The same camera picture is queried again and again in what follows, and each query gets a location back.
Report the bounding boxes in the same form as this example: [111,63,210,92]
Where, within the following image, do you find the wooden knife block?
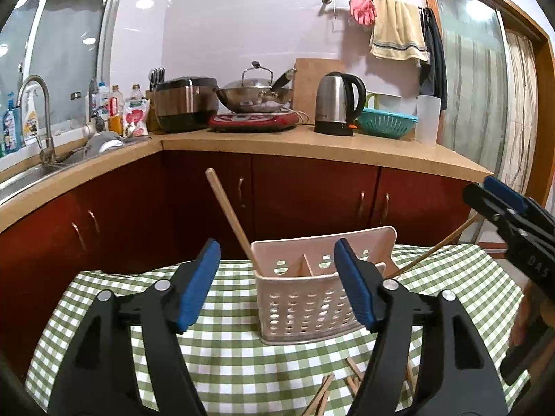
[145,90,162,132]

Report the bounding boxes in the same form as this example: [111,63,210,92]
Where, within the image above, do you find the grey bowl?
[84,131,127,157]

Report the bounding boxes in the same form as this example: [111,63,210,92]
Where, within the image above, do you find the teal plastic colander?
[356,108,419,140]

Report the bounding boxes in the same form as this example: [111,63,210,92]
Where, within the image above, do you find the red induction cooker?
[208,111,301,133]

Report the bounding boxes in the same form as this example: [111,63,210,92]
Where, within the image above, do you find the person's right hand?
[509,281,537,348]

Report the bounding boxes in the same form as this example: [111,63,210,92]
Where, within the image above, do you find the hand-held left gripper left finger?
[48,237,223,416]

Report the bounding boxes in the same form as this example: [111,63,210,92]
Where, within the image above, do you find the blue dish soap bottle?
[2,92,22,153]

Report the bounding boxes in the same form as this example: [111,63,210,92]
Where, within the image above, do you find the wooden door frame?
[417,0,555,211]

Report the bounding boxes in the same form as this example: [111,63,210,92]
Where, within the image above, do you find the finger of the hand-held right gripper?
[483,176,540,217]
[462,183,521,243]

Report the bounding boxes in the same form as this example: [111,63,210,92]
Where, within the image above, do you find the sliding kitchen window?
[0,0,121,141]

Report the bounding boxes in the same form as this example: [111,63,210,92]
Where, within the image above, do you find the white translucent container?
[416,94,442,145]

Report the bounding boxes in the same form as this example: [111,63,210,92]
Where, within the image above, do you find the tan kitchen countertop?
[0,123,495,235]

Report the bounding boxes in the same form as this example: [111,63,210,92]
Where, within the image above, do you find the steel wok lid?
[240,61,275,93]

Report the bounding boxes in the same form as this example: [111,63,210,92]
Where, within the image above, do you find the wooden cutting board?
[292,58,348,125]

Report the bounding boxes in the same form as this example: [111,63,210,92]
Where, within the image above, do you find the striped curtain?
[504,29,539,197]

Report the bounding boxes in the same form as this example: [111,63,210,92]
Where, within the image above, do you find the red and white bag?
[123,99,151,139]

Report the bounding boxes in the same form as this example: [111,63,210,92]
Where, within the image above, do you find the steel sink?
[0,156,89,209]

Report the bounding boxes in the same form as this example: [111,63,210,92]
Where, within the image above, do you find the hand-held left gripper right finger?
[333,237,508,416]

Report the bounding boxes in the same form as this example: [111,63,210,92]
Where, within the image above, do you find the steel electric kettle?
[314,71,367,136]

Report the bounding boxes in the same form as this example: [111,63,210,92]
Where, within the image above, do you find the frosted glass door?
[433,0,509,176]

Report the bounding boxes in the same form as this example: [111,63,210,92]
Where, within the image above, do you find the clear bottle white label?
[97,82,110,120]

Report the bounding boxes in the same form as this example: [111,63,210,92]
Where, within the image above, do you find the white plastic basin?
[365,92,419,114]

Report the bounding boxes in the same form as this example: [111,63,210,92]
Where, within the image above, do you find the dark rice cooker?
[154,77,220,134]

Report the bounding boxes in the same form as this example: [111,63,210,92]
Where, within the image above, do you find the beige perforated plastic utensil holder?
[250,225,400,346]

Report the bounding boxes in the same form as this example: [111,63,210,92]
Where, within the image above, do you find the pink rubber gloves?
[349,0,377,26]

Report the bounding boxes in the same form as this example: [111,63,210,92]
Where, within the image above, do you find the beige hanging towel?
[369,0,430,62]

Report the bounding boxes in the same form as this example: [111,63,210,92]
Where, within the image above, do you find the steel wok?
[215,69,298,114]

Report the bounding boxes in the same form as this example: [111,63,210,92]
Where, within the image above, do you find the curved metal faucet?
[16,75,58,164]

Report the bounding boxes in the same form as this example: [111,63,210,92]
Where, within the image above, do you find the white spray bottle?
[19,86,41,146]

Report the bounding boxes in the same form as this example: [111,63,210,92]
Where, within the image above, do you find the oil bottle red label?
[108,85,124,135]

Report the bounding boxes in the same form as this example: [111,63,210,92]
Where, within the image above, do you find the dark hanging cloth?
[418,7,449,112]

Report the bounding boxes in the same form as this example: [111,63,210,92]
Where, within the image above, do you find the green checkered tablecloth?
[25,243,532,416]

